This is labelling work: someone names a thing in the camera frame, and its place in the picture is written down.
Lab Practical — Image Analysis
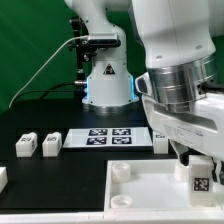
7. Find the black cable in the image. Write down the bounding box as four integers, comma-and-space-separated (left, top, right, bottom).
13, 81, 88, 104

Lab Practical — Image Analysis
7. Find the white cable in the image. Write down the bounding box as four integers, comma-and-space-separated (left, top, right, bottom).
8, 35, 88, 108

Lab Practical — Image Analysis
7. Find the white front rail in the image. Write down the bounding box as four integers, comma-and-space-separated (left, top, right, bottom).
0, 211, 224, 224

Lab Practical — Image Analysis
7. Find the white block left edge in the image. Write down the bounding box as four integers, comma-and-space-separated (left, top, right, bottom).
0, 167, 8, 193

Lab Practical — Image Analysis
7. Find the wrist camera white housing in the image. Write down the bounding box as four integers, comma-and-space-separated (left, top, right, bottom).
135, 73, 151, 95

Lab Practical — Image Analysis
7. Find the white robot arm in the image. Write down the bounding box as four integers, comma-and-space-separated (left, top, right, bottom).
65, 0, 224, 162

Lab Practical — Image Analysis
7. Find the white square tabletop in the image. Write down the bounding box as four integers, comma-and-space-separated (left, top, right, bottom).
104, 159, 224, 212

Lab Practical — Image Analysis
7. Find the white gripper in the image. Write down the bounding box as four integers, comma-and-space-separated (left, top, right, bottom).
142, 93, 224, 183

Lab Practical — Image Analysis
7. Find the white marker base plate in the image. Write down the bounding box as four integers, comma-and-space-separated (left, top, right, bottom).
63, 127, 152, 148

